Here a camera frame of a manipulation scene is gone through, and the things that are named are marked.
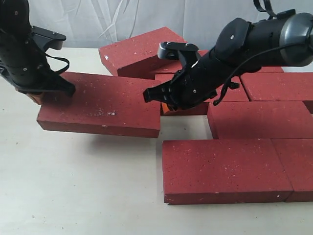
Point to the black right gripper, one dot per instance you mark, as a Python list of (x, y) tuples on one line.
[(198, 80)]

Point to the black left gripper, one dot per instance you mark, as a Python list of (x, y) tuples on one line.
[(24, 65)]

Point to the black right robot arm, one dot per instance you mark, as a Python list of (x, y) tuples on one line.
[(242, 47)]

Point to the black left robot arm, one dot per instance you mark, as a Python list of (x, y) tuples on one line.
[(14, 21)]

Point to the red brick back row left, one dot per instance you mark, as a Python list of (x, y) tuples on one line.
[(168, 69)]

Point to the red brick third row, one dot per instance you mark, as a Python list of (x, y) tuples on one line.
[(260, 120)]

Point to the large red brick front left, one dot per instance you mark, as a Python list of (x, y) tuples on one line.
[(223, 172)]

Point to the red brick second row right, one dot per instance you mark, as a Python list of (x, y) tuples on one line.
[(280, 86)]

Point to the red brick back row right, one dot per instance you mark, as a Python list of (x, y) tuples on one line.
[(271, 69)]

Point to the pale blue backdrop cloth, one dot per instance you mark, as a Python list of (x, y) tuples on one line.
[(96, 23)]

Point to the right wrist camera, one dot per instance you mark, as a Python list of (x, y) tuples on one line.
[(170, 50)]

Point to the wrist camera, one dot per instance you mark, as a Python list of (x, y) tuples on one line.
[(46, 39), (170, 50)]

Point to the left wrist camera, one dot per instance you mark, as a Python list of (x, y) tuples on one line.
[(46, 39)]

